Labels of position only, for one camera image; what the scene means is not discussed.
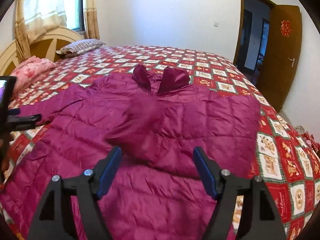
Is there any magenta quilted down jacket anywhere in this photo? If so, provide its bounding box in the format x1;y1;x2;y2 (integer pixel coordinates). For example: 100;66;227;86
1;65;260;239

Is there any pink floral folded blanket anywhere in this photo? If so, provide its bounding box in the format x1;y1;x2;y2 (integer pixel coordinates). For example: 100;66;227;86
10;56;56;97

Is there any red patterned bed quilt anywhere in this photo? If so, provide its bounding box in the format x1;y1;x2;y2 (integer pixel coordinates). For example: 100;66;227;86
1;46;319;239

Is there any cream wooden headboard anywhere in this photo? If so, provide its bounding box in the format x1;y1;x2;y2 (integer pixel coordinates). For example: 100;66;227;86
1;27;84;75

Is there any striped grey pillow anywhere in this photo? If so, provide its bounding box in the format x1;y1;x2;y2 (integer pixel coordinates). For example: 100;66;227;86
56;38;105;57

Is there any beige sheer curtain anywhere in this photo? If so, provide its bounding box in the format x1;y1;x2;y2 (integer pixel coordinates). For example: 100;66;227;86
15;0;67;60

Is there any beige patterned side curtain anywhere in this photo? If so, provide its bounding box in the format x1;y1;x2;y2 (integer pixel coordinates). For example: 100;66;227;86
82;0;100;39

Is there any brown wooden door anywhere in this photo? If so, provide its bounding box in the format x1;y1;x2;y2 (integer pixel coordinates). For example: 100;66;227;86
256;5;302;112

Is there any red paper door decoration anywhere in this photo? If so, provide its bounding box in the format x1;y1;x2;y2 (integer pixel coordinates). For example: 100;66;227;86
280;20;292;37

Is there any window with dark frame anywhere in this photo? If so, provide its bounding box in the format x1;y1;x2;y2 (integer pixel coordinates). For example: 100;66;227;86
64;0;84;32

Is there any metal door handle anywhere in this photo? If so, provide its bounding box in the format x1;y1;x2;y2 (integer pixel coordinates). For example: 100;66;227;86
288;58;295;68

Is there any brown door frame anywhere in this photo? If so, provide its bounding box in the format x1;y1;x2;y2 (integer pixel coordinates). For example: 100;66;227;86
234;0;276;72

